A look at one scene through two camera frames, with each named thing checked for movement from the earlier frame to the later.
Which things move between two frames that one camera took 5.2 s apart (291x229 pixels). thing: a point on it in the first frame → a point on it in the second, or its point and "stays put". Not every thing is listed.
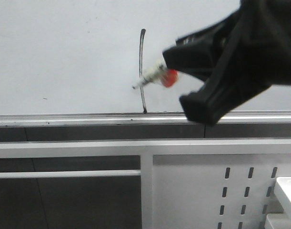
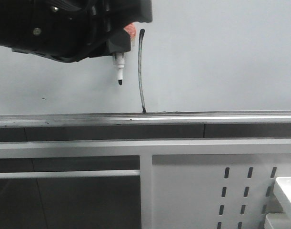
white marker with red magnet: x=168 y=77 → x=118 y=58
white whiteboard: x=75 y=62 stays put
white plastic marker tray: x=285 y=190 stays put
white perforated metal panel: x=185 y=184 stays put
